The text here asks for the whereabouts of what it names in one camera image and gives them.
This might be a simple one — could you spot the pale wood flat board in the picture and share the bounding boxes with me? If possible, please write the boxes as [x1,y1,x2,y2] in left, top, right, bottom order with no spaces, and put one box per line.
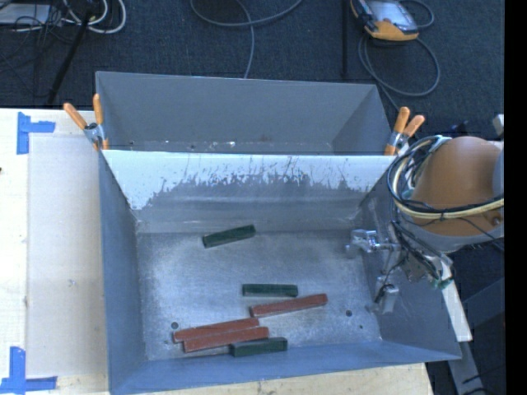
[25,132,109,380]

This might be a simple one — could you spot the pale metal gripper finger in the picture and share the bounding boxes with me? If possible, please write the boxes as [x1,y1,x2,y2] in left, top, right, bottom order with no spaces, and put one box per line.
[344,228,390,260]
[365,284,400,315]

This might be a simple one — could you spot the dark green flat block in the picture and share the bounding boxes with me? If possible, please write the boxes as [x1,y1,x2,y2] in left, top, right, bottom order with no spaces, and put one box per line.
[201,224,257,249]
[228,337,289,358]
[241,283,299,298]

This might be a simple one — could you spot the grey metal bin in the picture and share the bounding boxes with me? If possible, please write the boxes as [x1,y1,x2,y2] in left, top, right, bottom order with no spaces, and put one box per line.
[94,71,463,395]

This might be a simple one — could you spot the red-brown flat block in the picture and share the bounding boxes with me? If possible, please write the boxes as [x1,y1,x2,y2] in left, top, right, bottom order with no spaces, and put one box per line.
[182,326,270,354]
[172,317,260,344]
[249,293,329,318]

